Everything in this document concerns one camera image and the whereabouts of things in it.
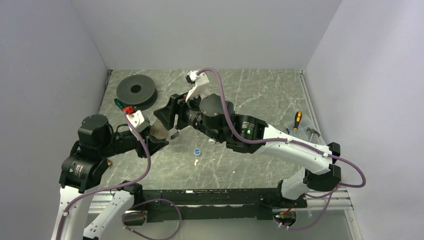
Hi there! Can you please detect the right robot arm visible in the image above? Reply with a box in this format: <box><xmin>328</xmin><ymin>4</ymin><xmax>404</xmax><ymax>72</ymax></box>
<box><xmin>153</xmin><ymin>93</ymin><xmax>342</xmax><ymax>208</ymax></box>

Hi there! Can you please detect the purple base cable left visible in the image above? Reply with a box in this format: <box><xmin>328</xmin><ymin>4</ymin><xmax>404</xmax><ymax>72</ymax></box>
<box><xmin>121</xmin><ymin>198</ymin><xmax>182</xmax><ymax>240</ymax></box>

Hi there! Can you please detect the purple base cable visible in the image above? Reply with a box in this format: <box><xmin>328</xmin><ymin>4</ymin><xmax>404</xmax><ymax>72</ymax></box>
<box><xmin>273</xmin><ymin>185</ymin><xmax>347</xmax><ymax>232</ymax></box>
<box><xmin>121</xmin><ymin>198</ymin><xmax>182</xmax><ymax>240</ymax></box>

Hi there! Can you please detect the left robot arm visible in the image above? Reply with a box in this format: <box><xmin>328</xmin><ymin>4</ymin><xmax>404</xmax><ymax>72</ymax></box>
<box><xmin>51</xmin><ymin>114</ymin><xmax>169</xmax><ymax>240</ymax></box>

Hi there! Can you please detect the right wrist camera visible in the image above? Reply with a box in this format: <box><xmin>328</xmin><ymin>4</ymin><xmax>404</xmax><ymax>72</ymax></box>
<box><xmin>185</xmin><ymin>70</ymin><xmax>210</xmax><ymax>103</ymax></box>

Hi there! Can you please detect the black filament spool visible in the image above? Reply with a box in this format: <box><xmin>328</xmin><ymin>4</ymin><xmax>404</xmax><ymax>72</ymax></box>
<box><xmin>116</xmin><ymin>74</ymin><xmax>158</xmax><ymax>111</ymax></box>

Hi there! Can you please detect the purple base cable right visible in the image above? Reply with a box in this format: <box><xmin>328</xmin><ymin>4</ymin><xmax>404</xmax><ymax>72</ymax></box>
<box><xmin>273</xmin><ymin>185</ymin><xmax>347</xmax><ymax>232</ymax></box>

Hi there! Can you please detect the small metal hammer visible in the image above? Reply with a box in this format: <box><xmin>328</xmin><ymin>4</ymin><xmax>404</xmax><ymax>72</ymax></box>
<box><xmin>306</xmin><ymin>127</ymin><xmax>321</xmax><ymax>138</ymax></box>

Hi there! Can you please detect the green handled screwdriver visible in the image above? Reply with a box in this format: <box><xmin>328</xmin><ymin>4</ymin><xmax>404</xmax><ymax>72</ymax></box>
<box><xmin>113</xmin><ymin>98</ymin><xmax>125</xmax><ymax>111</ymax></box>

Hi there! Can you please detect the small orange cap bottle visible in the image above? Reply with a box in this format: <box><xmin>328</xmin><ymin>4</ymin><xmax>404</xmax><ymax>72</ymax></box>
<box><xmin>149</xmin><ymin>120</ymin><xmax>169</xmax><ymax>140</ymax></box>

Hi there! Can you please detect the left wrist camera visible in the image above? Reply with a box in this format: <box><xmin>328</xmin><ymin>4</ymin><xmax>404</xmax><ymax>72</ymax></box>
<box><xmin>122</xmin><ymin>106</ymin><xmax>150</xmax><ymax>133</ymax></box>

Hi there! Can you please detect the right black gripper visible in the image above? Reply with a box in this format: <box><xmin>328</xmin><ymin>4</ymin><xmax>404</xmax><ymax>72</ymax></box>
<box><xmin>153</xmin><ymin>87</ymin><xmax>223</xmax><ymax>143</ymax></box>

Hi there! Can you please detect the yellow black screwdriver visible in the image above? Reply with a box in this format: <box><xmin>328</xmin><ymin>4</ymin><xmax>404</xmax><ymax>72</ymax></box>
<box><xmin>293</xmin><ymin>111</ymin><xmax>303</xmax><ymax>131</ymax></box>

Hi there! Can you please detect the blue Pocari Sweat cap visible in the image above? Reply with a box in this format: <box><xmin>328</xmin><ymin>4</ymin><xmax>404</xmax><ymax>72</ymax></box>
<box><xmin>193</xmin><ymin>148</ymin><xmax>202</xmax><ymax>156</ymax></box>

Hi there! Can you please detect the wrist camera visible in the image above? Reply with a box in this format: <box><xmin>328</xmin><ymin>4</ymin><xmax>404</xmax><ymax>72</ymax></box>
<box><xmin>122</xmin><ymin>106</ymin><xmax>150</xmax><ymax>133</ymax></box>
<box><xmin>185</xmin><ymin>70</ymin><xmax>210</xmax><ymax>103</ymax></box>

